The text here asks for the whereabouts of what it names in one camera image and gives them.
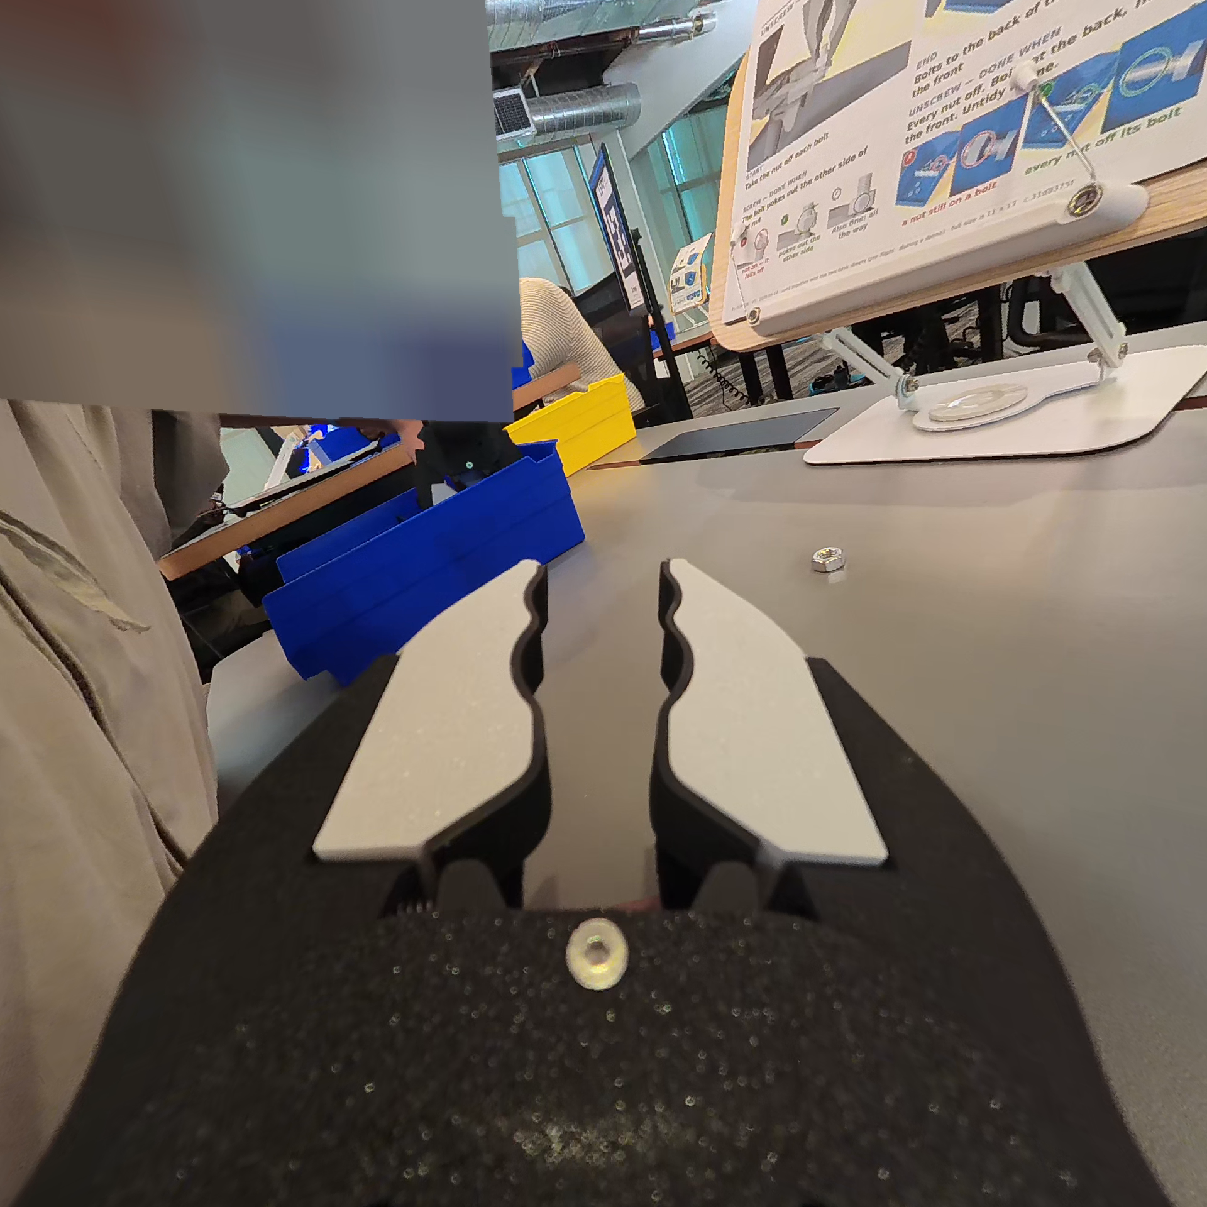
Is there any printed marker sign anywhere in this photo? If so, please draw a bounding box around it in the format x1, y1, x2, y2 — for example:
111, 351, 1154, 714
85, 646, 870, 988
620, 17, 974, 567
587, 143, 693, 415

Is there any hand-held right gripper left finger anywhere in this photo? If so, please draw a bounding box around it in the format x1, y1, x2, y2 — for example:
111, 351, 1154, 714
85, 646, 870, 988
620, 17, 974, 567
311, 558, 553, 909

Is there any silver ventilation duct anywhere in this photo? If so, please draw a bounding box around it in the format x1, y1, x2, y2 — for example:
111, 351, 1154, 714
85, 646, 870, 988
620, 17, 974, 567
522, 83, 642, 137
485, 0, 718, 43

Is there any printed instruction sheet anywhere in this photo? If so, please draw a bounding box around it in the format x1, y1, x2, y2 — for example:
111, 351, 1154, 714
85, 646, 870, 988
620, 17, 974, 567
730, 0, 1207, 326

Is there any black flat pad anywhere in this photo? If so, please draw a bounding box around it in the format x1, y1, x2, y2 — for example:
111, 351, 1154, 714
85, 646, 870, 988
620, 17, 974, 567
641, 406, 840, 462

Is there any white stand with wooden board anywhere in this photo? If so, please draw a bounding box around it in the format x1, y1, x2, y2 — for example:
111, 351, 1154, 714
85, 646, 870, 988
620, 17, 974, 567
669, 233, 714, 316

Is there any yellow plastic bin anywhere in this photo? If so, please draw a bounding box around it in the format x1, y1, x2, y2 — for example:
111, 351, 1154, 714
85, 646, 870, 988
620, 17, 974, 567
504, 373, 637, 475

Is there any black coiled cable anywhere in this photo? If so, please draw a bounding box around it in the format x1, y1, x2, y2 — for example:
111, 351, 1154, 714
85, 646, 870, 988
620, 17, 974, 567
700, 351, 758, 403

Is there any wooden-edged table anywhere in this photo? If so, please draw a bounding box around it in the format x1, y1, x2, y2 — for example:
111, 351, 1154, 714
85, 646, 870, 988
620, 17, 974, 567
159, 363, 581, 581

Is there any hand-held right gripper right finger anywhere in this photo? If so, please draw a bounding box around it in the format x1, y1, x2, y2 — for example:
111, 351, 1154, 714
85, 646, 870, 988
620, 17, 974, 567
646, 557, 890, 913

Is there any black office chair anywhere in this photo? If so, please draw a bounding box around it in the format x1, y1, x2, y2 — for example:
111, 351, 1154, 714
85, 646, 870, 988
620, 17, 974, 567
999, 274, 1207, 354

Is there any instruction sheet on stand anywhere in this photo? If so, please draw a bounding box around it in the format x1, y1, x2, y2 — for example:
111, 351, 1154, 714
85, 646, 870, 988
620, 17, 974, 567
707, 0, 1207, 466

